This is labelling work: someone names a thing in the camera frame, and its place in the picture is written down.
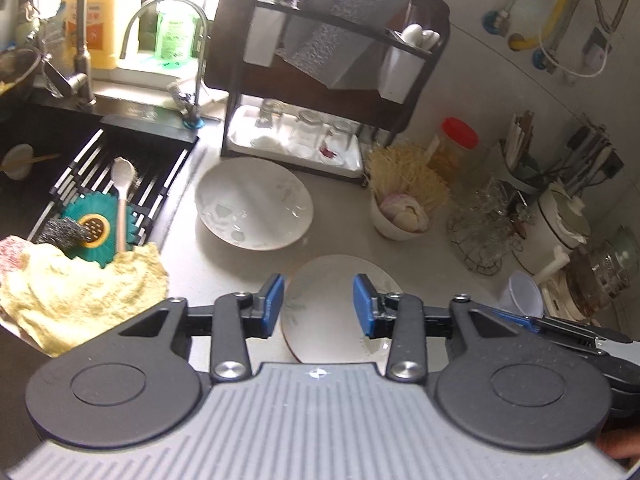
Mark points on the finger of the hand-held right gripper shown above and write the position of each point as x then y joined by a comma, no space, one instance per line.
565,331

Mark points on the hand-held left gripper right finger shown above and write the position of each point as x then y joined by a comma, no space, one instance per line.
364,307

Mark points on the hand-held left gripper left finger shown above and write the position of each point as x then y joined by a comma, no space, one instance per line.
274,306

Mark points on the small white patterned plate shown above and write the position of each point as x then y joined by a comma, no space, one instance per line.
320,310

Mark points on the person's right hand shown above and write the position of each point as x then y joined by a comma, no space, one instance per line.
625,445

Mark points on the clear plastic cup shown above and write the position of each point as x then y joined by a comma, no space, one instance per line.
522,292

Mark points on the glass kettle cream base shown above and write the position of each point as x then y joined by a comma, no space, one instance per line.
595,280

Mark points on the white bowl with garlic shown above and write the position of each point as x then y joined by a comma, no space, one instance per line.
390,225

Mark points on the white electric pot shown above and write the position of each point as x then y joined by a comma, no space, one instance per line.
555,225

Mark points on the large white patterned plate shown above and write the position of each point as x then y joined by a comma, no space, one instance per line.
252,200

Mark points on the white drip tray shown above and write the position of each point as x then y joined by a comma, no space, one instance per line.
345,166

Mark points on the bundle of dried noodles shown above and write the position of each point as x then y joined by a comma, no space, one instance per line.
405,170

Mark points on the green chopstick holder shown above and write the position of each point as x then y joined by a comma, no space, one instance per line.
525,170

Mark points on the clear glass jar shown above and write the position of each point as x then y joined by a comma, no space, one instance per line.
306,130
341,137
270,115

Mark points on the roll-up sink drain rack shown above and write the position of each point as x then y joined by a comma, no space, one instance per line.
155,180

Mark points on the hanging kitchen utensils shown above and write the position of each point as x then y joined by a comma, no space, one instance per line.
592,155

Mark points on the red-lid plastic jar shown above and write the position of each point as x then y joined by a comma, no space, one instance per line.
452,145

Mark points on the yellow dish cloth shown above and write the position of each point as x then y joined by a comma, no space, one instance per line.
75,295

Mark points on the teal pleated sink strainer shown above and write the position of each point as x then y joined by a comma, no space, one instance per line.
80,207

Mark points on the steel wool scrubber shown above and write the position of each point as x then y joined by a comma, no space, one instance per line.
60,232

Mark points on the white utensil holder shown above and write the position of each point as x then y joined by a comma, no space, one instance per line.
262,37
400,77

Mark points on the curved steel faucet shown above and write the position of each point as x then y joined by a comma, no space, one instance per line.
200,60

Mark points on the pink sponge cloth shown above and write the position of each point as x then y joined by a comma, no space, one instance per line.
12,255

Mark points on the white ceramic spoons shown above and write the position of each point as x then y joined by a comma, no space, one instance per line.
420,36

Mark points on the grey patterned board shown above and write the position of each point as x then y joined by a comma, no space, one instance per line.
345,25

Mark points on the green bottle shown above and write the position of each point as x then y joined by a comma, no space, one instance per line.
175,30

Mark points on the dark two-tier dish rack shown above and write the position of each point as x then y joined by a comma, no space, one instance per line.
235,15

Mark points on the black kitchen sink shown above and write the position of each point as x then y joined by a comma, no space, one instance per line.
35,125

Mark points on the tall steel faucet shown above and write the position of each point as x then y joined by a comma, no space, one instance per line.
82,55

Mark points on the yellow detergent bottle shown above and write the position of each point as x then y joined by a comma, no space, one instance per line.
102,15

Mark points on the dark pot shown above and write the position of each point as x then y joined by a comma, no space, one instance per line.
15,70

